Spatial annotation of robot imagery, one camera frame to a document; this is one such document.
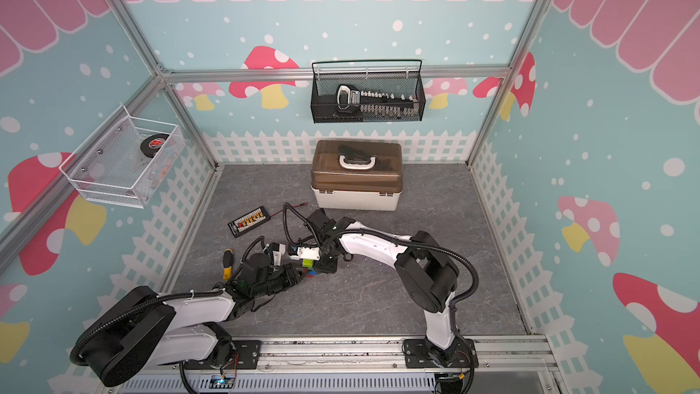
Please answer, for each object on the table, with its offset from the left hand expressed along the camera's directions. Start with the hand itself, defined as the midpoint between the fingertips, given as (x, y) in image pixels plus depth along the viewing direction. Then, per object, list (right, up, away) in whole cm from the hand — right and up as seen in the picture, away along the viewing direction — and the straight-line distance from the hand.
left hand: (308, 276), depth 87 cm
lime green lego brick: (+1, +6, -6) cm, 8 cm away
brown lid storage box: (+16, +33, +2) cm, 36 cm away
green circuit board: (-22, -23, -15) cm, 35 cm away
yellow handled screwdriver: (-28, +3, +5) cm, 28 cm away
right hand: (+4, +5, 0) cm, 6 cm away
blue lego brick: (+2, +2, -2) cm, 3 cm away
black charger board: (-24, +16, +13) cm, 32 cm away
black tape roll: (-44, +41, -8) cm, 61 cm away
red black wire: (-6, +22, +21) cm, 31 cm away
